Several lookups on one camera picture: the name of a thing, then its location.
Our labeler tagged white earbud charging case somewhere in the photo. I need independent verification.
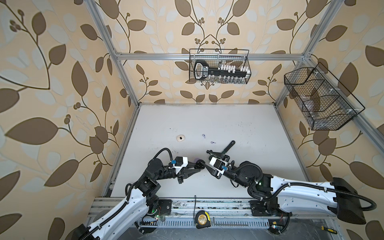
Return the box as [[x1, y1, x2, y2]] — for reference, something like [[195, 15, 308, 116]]
[[177, 135, 185, 142]]

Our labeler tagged black round earbud case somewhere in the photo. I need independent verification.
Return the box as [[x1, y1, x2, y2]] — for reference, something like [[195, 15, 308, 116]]
[[195, 160, 206, 170]]

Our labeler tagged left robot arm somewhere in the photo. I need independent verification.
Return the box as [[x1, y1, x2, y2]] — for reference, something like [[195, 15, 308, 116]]
[[69, 157, 205, 240]]

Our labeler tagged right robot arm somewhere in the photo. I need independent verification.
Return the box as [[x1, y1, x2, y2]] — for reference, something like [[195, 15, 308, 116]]
[[204, 150, 377, 225]]

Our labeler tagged green pipe wrench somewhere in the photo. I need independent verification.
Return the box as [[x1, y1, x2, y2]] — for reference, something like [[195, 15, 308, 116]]
[[221, 141, 236, 156]]

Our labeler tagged yellow black tape measure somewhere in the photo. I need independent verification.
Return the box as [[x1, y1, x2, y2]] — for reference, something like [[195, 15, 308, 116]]
[[194, 211, 212, 229]]

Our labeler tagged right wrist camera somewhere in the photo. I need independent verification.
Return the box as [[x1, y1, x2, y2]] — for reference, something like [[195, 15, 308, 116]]
[[209, 156, 229, 174]]

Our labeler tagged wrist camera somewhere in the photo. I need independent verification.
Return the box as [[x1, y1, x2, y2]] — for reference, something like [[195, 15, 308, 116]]
[[169, 157, 188, 175], [209, 156, 229, 174]]

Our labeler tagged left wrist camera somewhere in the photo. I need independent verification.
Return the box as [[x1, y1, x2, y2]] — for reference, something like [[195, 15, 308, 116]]
[[169, 157, 188, 175]]

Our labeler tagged black wire basket back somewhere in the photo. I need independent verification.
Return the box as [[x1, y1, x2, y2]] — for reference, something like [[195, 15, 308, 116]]
[[189, 48, 252, 85]]

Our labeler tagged black wire basket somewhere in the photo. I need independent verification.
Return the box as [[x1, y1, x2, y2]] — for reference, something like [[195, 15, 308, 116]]
[[189, 48, 252, 85], [284, 62, 366, 131]]

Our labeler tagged black wire basket right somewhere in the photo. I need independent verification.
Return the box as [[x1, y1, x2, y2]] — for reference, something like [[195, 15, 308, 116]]
[[284, 62, 366, 131]]

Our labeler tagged yellow handled screwdriver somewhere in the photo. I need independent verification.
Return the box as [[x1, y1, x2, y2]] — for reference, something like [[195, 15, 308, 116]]
[[321, 226, 338, 235]]

